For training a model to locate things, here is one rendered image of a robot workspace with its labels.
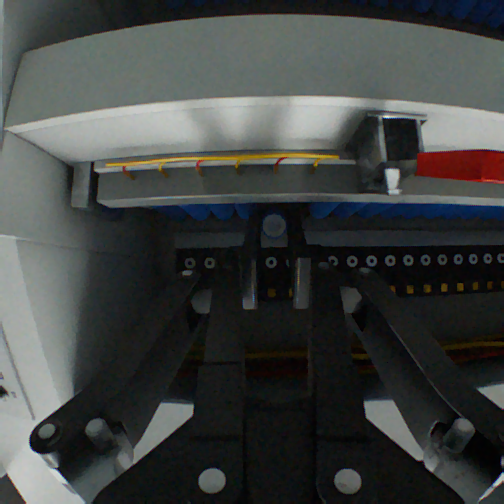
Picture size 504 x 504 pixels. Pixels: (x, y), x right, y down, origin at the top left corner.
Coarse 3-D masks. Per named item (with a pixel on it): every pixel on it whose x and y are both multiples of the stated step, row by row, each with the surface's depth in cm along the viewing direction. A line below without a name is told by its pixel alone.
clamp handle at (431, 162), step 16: (400, 160) 11; (416, 160) 9; (432, 160) 8; (448, 160) 7; (464, 160) 7; (480, 160) 6; (496, 160) 6; (384, 176) 13; (400, 176) 13; (432, 176) 8; (448, 176) 7; (464, 176) 7; (480, 176) 6; (496, 176) 6; (400, 192) 13
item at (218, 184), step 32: (160, 160) 15; (128, 192) 17; (160, 192) 17; (192, 192) 16; (224, 192) 16; (256, 192) 16; (288, 192) 16; (320, 192) 16; (352, 192) 16; (416, 192) 16; (448, 192) 16; (480, 192) 16
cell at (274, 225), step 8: (272, 208) 24; (264, 216) 20; (272, 216) 20; (280, 216) 20; (264, 224) 20; (272, 224) 20; (280, 224) 20; (264, 232) 21; (272, 232) 21; (280, 232) 20
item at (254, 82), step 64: (64, 64) 11; (128, 64) 11; (192, 64) 11; (256, 64) 11; (320, 64) 11; (384, 64) 11; (448, 64) 11; (64, 128) 12; (128, 128) 13; (192, 128) 13; (256, 128) 13; (320, 128) 13; (448, 128) 12; (0, 192) 11; (64, 192) 16
